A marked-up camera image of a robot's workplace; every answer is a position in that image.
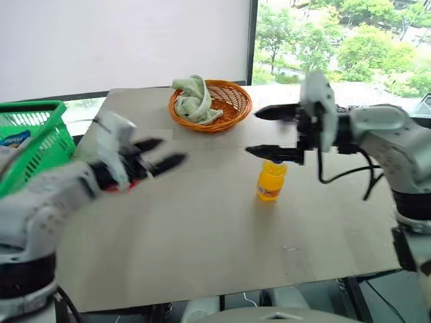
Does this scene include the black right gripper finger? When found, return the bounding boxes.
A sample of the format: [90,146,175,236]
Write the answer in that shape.
[254,102,300,122]
[244,144,305,166]

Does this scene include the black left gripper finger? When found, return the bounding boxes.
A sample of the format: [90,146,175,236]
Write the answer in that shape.
[134,137,164,153]
[149,153,188,177]

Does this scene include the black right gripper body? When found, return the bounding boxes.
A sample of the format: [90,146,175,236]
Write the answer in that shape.
[293,102,325,166]

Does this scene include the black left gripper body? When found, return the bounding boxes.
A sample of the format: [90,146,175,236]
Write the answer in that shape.
[118,143,156,182]

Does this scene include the orange wicker basket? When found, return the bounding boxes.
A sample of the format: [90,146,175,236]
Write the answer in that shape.
[168,79,253,134]

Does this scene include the green plastic basket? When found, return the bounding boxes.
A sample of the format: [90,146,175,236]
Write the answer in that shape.
[0,100,77,199]

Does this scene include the orange juice bottle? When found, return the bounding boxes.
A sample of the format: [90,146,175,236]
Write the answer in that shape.
[256,159,288,203]

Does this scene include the light green towel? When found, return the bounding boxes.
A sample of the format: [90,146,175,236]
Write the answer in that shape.
[171,74,224,126]

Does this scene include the white roller blind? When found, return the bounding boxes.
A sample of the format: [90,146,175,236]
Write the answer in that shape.
[0,0,252,103]

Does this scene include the blue snack packet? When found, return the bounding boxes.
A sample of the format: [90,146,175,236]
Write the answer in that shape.
[0,131,34,150]

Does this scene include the grey robot torso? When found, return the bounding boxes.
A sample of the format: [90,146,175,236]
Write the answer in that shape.
[184,294,361,323]

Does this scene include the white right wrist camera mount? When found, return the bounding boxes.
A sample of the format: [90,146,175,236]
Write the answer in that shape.
[299,71,339,153]

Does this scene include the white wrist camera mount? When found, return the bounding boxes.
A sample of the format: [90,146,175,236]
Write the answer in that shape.
[299,71,339,153]
[93,112,138,190]

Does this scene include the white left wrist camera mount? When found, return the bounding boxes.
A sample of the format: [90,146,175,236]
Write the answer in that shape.
[93,112,138,190]

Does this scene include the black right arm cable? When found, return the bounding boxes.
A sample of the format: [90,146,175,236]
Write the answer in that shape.
[316,146,386,202]

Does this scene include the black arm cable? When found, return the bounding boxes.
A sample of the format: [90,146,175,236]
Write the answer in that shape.
[316,146,386,202]
[55,284,82,323]

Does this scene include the black window frame post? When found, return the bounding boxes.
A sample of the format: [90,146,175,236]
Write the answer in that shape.
[245,0,259,86]

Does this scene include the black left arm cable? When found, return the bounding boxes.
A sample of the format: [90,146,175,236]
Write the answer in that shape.
[55,284,82,323]

